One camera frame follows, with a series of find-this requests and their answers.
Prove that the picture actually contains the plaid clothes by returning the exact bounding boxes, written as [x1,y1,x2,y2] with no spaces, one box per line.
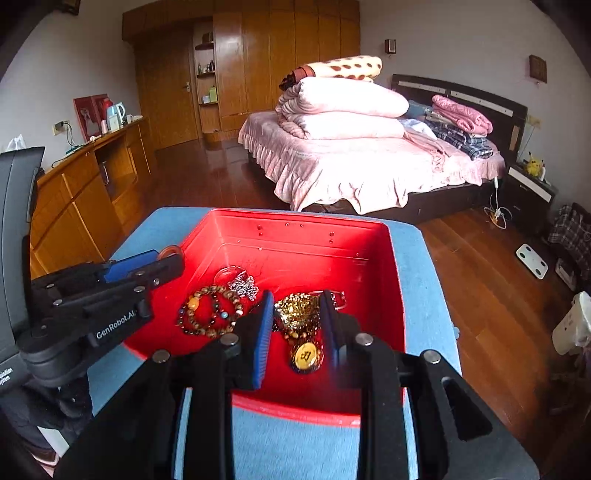
[425,117,494,161]

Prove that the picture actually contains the tiger eye bead necklace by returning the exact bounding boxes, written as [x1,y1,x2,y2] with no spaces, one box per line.
[273,292,324,374]

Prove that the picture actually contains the silver bangle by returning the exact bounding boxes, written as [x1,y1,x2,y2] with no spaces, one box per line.
[213,265,247,284]

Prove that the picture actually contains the dark bead bracelet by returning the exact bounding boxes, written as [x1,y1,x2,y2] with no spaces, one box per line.
[203,295,241,333]

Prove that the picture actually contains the red picture frame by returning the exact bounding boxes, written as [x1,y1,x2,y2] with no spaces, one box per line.
[74,95,109,141]

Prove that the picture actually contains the plaid bag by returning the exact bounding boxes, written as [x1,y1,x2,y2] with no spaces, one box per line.
[547,203,591,268]

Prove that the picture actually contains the white bathroom scale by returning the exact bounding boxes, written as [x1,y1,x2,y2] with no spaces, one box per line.
[516,244,551,280]

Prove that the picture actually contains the yellow plush toy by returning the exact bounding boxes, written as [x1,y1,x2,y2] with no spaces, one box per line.
[524,150,546,177]

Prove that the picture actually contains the pink folded blanket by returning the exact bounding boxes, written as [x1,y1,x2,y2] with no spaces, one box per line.
[431,95,494,136]

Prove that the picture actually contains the wooden bead bracelet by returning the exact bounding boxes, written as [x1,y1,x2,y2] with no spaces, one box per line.
[175,285,243,340]

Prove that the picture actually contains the dark nightstand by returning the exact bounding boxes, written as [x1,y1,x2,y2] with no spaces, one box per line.
[501,164,557,236]

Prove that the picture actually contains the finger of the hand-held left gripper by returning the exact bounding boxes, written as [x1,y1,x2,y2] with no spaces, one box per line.
[30,255,185,333]
[32,250,161,296]

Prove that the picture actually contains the wooden wardrobe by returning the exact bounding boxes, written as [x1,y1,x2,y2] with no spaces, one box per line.
[122,0,361,151]

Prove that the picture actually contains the white plastic object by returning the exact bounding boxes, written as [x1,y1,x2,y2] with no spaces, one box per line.
[551,291,591,356]

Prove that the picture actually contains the spotted folded blanket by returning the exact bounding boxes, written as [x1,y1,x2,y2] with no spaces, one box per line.
[279,56,384,90]

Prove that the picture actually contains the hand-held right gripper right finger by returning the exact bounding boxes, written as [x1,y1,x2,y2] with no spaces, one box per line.
[322,290,541,480]

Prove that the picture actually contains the red tin box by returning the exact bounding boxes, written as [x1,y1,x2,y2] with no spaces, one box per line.
[122,209,409,428]

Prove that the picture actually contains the bed with pink bedspread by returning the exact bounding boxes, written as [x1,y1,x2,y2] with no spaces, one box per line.
[238,74,529,215]

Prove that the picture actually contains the white cable on floor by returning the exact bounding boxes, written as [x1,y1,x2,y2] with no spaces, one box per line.
[484,178,513,229]

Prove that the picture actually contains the wooden sideboard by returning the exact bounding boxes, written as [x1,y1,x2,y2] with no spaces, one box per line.
[30,117,158,278]

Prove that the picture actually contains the silver chain necklace gold pendant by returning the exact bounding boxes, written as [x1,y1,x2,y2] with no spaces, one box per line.
[228,272,260,302]

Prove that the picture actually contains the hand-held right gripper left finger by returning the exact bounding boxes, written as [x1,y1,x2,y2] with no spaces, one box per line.
[55,292,276,480]

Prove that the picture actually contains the folded pink quilt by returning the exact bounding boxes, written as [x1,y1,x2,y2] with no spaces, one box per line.
[277,111,407,139]
[277,78,409,118]

